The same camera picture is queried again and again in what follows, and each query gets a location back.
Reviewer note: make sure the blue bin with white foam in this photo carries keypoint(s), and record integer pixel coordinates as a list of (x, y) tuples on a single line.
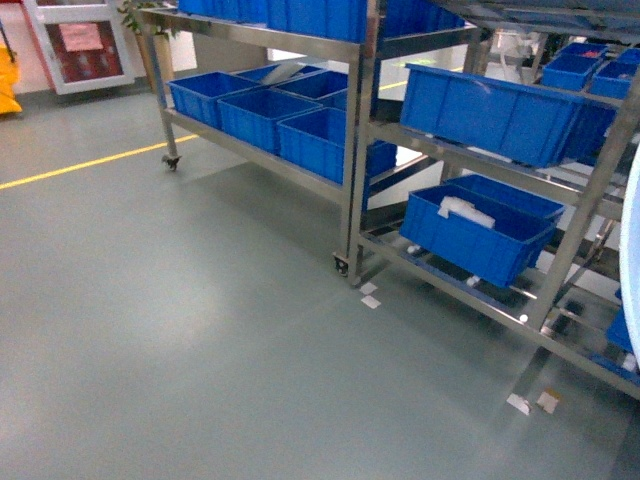
[(498, 254)]

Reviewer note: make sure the blue bin cart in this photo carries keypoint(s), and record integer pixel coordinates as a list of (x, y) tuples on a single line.
[(315, 141), (253, 117)]

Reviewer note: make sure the light blue oval tray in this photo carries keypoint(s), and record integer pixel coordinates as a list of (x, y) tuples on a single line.
[(629, 255)]

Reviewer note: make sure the steel shelf rack right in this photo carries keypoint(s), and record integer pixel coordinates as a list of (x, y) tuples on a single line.
[(536, 304)]

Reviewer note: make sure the yellow mop bucket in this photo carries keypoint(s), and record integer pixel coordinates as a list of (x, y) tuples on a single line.
[(10, 74)]

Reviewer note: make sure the blue bin middle cart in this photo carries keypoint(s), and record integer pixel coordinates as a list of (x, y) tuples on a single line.
[(253, 117)]

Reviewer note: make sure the blue bin on cart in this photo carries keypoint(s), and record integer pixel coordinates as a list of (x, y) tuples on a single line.
[(197, 96)]

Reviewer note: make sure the red fire hose cabinet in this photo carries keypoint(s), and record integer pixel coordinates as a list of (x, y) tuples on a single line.
[(82, 44)]

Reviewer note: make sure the blue bin front cart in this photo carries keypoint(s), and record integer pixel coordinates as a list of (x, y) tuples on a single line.
[(315, 141)]

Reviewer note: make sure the potted green plant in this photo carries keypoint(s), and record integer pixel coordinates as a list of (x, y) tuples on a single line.
[(160, 35)]

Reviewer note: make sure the steel shelf cart left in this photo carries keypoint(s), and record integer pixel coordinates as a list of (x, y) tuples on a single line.
[(367, 166)]

